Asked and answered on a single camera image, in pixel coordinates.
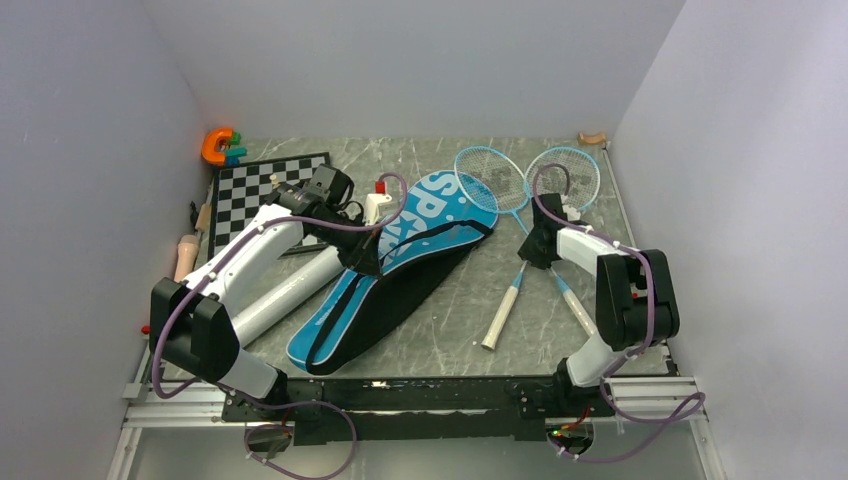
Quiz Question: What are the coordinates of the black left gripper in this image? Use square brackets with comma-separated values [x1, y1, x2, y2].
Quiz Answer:
[311, 212, 384, 281]

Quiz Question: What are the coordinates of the white shuttlecock tube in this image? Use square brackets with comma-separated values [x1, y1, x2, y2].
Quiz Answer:
[233, 246, 344, 347]

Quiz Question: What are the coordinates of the blue racket cover bag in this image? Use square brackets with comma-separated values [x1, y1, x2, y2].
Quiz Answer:
[286, 170, 497, 375]

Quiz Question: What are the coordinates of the blue badminton racket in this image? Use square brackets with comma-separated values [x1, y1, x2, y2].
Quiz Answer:
[453, 145, 598, 338]
[523, 147, 600, 336]

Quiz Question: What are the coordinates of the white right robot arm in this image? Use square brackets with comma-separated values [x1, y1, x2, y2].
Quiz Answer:
[518, 193, 680, 415]

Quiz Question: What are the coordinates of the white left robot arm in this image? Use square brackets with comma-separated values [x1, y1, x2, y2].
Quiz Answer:
[149, 165, 384, 420]

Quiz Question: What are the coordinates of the tan curved wooden piece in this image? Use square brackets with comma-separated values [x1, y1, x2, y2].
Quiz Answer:
[577, 132, 608, 146]

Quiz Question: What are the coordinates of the black white chessboard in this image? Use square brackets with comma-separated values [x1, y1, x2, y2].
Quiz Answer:
[207, 152, 331, 259]

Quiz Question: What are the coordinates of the teal toy block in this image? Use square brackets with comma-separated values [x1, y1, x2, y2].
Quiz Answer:
[223, 131, 247, 166]

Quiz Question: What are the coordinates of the orange horseshoe magnet toy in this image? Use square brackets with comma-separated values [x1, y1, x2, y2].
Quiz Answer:
[200, 127, 235, 167]

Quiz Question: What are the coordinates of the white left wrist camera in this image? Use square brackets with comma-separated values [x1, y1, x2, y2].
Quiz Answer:
[363, 180, 393, 225]

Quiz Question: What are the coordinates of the wooden handle tool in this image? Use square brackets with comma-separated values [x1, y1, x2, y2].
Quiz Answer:
[194, 203, 212, 233]

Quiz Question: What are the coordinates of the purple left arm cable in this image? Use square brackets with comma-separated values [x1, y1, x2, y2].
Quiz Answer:
[148, 172, 409, 480]

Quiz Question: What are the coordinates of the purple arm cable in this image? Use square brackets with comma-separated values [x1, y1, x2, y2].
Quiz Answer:
[531, 162, 707, 465]
[148, 172, 409, 480]

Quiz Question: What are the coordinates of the aluminium frame rail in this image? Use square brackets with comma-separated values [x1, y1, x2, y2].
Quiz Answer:
[108, 384, 727, 479]

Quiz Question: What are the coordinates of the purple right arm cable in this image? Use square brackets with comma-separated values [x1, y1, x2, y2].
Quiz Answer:
[531, 162, 707, 465]

